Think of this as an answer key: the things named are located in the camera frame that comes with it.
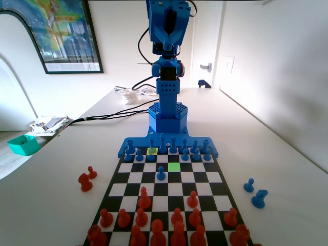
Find framed map poster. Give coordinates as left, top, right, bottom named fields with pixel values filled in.
left=0, top=0, right=104, bottom=75

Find white door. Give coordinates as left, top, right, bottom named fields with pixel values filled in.
left=191, top=0, right=226, bottom=89

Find white paper package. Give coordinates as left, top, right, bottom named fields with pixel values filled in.
left=138, top=87, right=157, bottom=96

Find white light switch plate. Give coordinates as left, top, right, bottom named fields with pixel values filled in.
left=224, top=56, right=235, bottom=74

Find red pieces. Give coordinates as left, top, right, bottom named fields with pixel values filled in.
left=137, top=186, right=152, bottom=210

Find thick black cable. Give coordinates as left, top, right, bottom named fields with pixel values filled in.
left=131, top=75, right=156, bottom=91

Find black table cable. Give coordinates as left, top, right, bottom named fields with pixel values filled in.
left=65, top=107, right=151, bottom=128
left=65, top=99, right=155, bottom=128

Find captured red knight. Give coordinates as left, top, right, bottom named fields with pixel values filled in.
left=78, top=173, right=93, bottom=192

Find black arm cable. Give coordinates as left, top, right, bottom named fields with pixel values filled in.
left=137, top=27, right=154, bottom=65

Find black and white chessboard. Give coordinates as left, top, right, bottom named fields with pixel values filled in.
left=83, top=146, right=255, bottom=246

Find red chess rook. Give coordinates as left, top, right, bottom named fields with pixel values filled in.
left=229, top=224, right=251, bottom=246
left=87, top=224, right=108, bottom=246

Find white stacked objects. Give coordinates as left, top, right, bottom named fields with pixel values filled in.
left=120, top=89, right=139, bottom=106

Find green plastic bin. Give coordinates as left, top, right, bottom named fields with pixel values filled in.
left=7, top=135, right=40, bottom=157

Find blue chess queen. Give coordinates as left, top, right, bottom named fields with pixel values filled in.
left=169, top=136, right=178, bottom=154

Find cluttered paper pile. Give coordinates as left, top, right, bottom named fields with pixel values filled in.
left=28, top=115, right=74, bottom=136

